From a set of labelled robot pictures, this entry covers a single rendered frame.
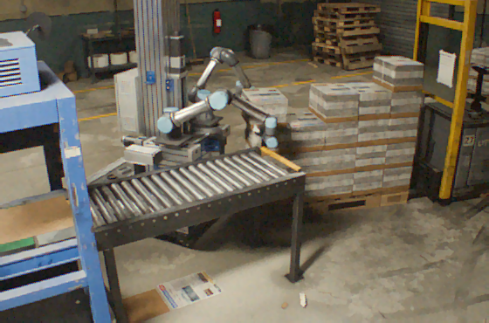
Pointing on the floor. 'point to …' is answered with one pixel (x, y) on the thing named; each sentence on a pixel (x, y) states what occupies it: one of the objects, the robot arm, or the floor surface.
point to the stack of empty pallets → (329, 47)
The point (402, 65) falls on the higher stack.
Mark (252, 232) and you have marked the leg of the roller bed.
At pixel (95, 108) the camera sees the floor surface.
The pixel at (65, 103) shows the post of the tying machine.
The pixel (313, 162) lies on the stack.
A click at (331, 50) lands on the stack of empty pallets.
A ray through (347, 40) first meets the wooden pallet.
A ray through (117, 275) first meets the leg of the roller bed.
